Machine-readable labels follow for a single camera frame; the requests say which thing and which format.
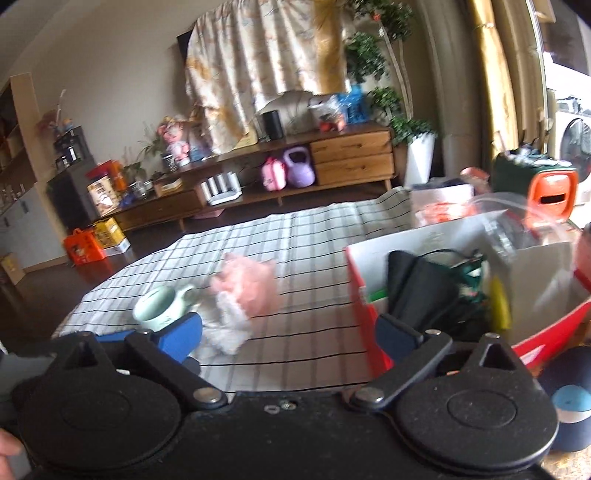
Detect pink white plush cloth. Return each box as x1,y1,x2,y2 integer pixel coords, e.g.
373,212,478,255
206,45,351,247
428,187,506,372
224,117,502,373
190,253,280,361

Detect red cardboard box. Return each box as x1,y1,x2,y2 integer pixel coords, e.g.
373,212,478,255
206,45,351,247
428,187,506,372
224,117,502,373
345,208,590,376

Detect clear plastic bag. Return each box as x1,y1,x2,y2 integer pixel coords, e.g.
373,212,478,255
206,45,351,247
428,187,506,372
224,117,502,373
459,193,573,281

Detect green sponge block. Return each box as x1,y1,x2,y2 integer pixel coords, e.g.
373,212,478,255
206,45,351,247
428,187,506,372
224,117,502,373
368,288,388,303

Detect white tote bag green handles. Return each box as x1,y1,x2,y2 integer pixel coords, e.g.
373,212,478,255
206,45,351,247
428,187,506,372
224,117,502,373
442,249,512,334

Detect mint green mug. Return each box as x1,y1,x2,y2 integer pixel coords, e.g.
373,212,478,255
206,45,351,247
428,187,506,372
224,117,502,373
132,284,194,332

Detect checkered tablecloth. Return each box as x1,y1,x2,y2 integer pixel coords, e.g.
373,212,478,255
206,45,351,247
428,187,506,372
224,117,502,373
57,188,411,393

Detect yellow carton box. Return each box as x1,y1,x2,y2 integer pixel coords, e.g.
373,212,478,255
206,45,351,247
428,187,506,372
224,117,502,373
93,218,130,257

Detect orange gift bag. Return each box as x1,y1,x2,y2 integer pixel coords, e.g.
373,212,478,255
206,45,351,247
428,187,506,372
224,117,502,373
63,229,106,266

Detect white wifi router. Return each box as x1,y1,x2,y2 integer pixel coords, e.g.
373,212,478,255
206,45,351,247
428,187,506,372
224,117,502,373
200,172,242,206

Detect black mini fridge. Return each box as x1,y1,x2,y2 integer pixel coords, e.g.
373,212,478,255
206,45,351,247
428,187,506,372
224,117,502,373
47,159,99,234

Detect wooden tv cabinet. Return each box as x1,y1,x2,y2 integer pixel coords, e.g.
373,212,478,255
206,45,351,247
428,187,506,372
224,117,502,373
111,122,396,231

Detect purple kettlebell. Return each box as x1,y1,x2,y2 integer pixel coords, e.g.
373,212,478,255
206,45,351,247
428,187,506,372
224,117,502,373
283,146,315,188

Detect pink doll figure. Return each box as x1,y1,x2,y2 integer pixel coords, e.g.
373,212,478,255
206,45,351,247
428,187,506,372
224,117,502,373
157,116,190,167

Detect yellow curtain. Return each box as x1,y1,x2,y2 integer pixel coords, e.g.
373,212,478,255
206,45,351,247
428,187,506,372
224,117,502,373
467,0,518,159

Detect black cylinder speaker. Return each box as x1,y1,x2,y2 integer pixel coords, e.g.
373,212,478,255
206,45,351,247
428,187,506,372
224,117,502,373
260,110,284,141

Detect washing machine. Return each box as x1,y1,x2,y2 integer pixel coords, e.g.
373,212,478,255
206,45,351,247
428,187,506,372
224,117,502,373
548,96,591,206

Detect floral cloth covered tv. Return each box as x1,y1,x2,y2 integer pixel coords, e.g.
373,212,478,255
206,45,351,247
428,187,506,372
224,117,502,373
185,1,346,154

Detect potted green tree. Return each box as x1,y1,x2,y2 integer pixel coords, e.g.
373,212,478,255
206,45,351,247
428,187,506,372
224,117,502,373
345,1,437,189

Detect white standing air conditioner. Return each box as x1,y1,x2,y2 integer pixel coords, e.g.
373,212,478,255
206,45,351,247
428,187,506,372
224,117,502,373
418,1,482,177

